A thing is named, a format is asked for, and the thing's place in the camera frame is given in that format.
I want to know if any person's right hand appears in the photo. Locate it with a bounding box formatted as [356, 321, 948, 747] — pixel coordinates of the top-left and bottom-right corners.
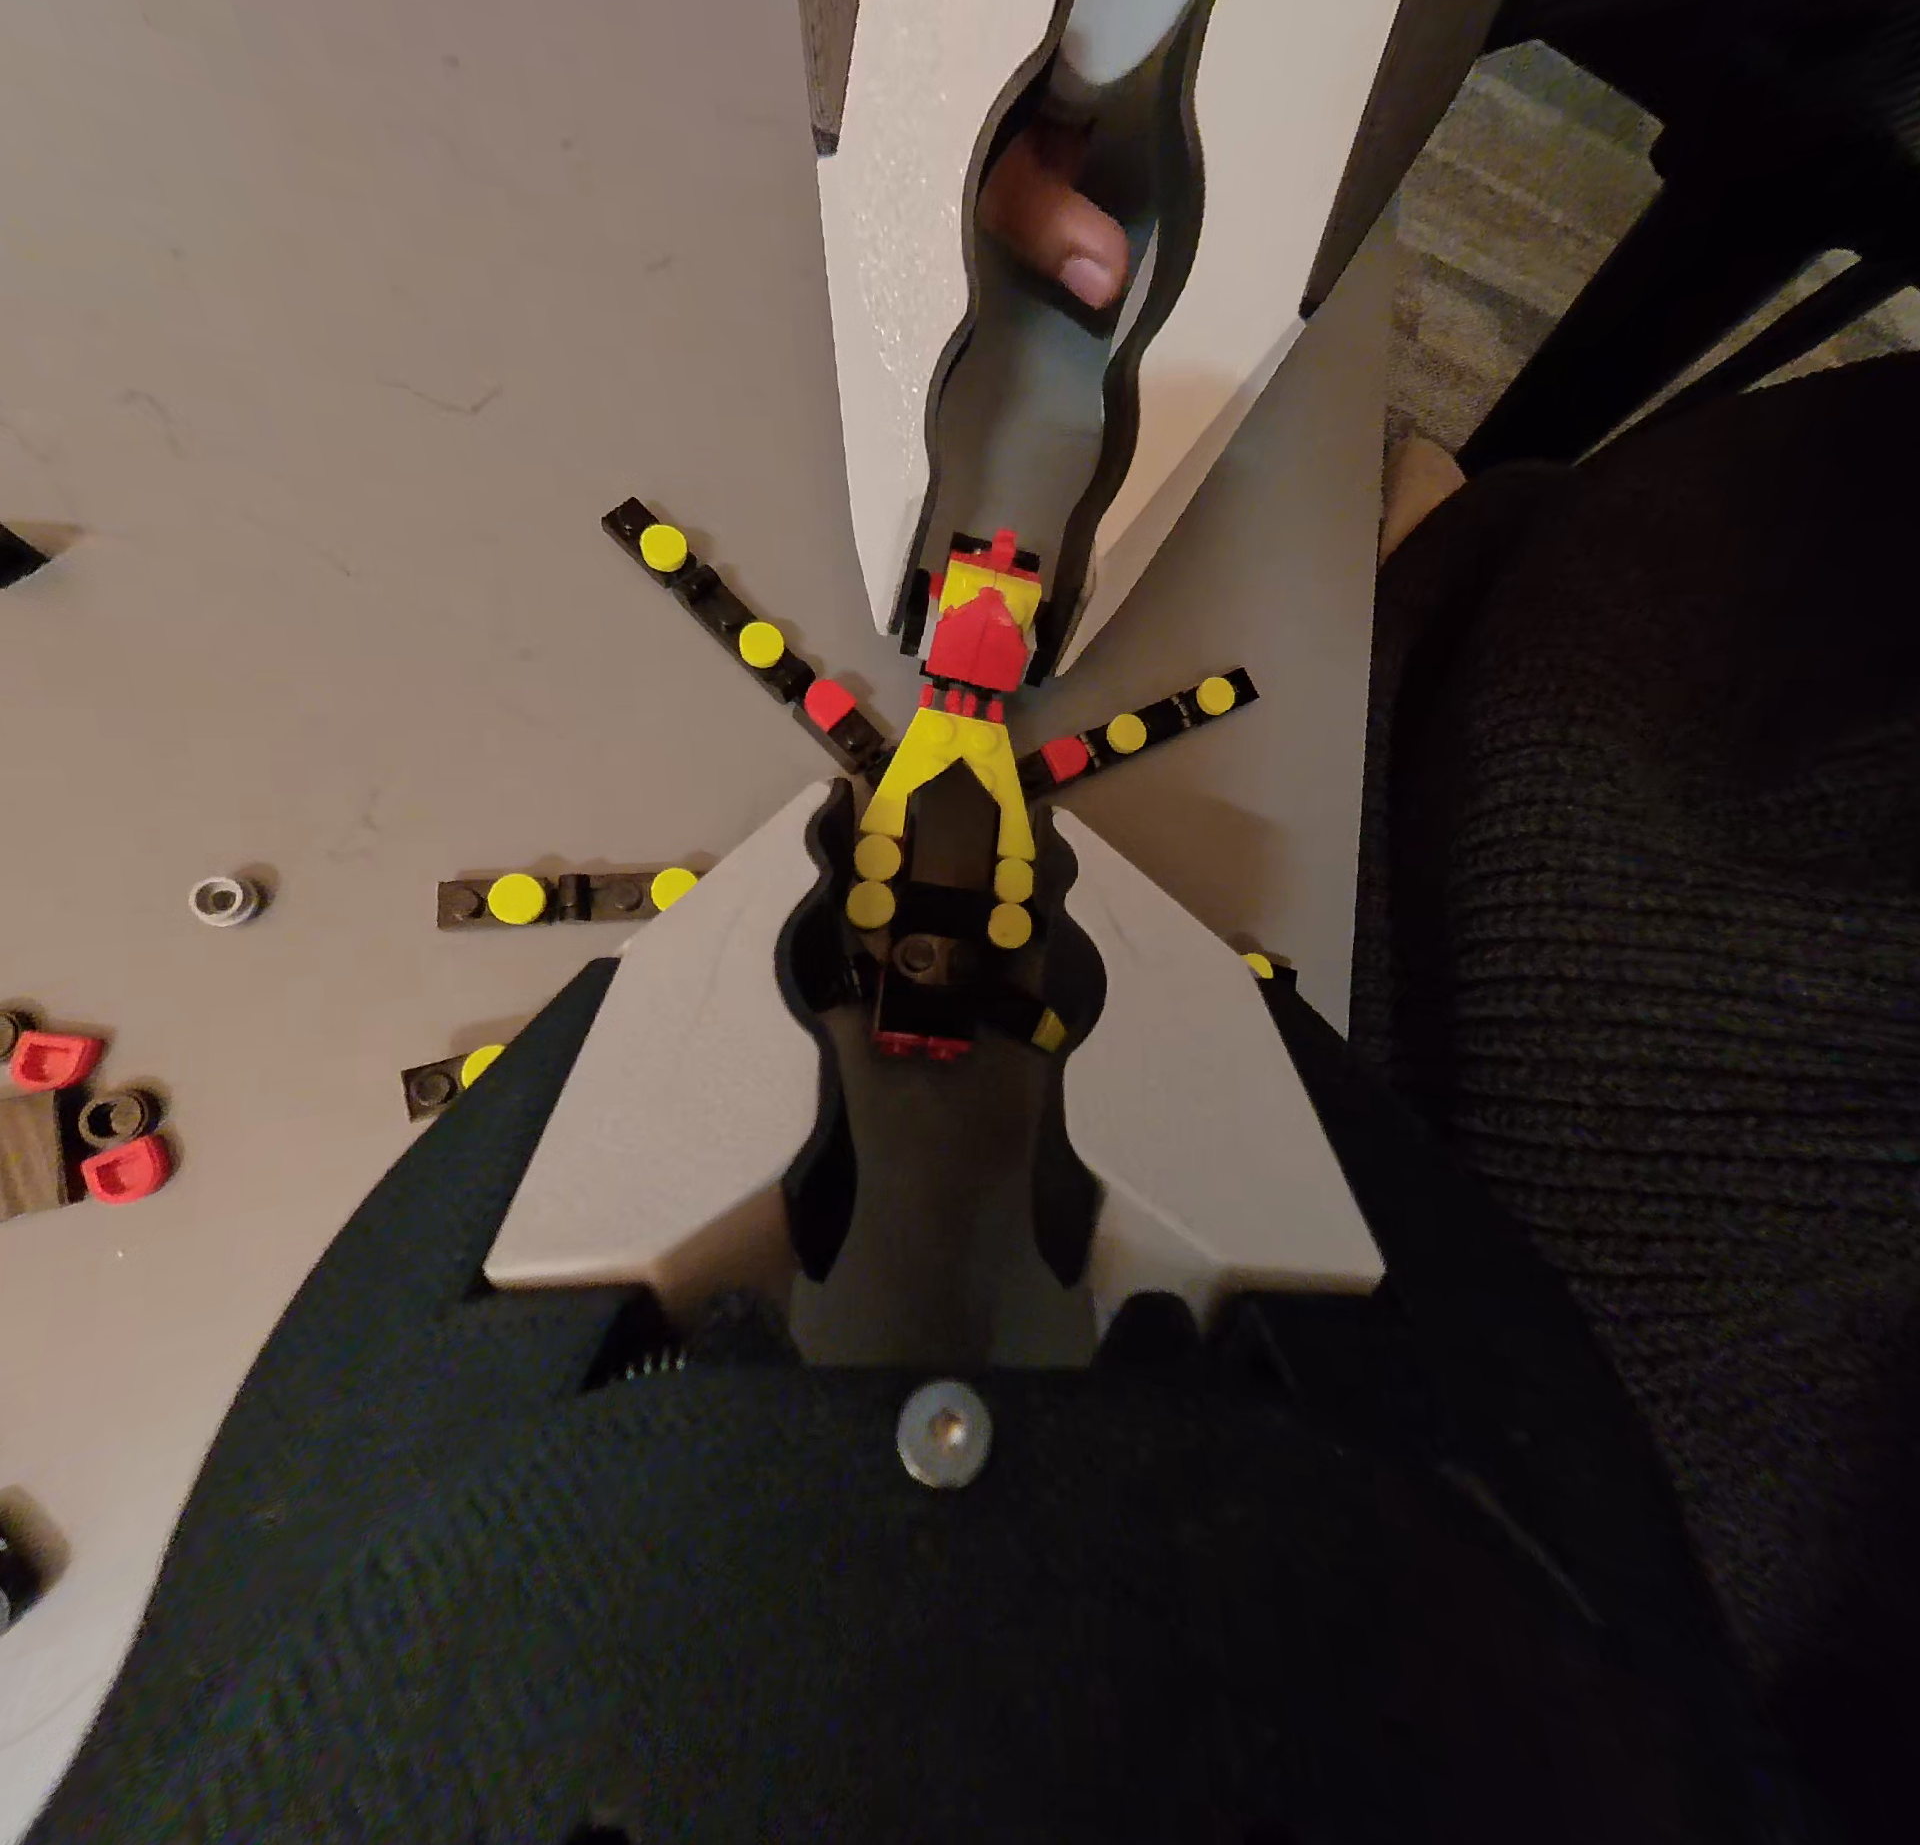
[979, 125, 1132, 311]

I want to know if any pile of loose lego pieces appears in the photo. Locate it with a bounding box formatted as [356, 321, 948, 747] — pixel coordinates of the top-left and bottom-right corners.
[0, 523, 180, 1628]

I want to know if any yellow black lego spider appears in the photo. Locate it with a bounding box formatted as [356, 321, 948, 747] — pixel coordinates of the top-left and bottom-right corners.
[403, 496, 1298, 1122]

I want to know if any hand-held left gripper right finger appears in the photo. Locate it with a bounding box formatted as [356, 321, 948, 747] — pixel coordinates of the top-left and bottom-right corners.
[1042, 807, 1389, 1302]

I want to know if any black chair frame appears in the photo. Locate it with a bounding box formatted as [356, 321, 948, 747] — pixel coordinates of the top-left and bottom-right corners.
[1454, 0, 1920, 470]

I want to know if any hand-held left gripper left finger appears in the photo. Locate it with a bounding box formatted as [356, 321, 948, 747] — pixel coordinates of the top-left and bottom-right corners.
[485, 778, 854, 1298]

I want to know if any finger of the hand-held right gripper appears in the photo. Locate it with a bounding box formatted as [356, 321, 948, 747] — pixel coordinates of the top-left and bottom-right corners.
[1054, 0, 1488, 680]
[793, 0, 1085, 646]

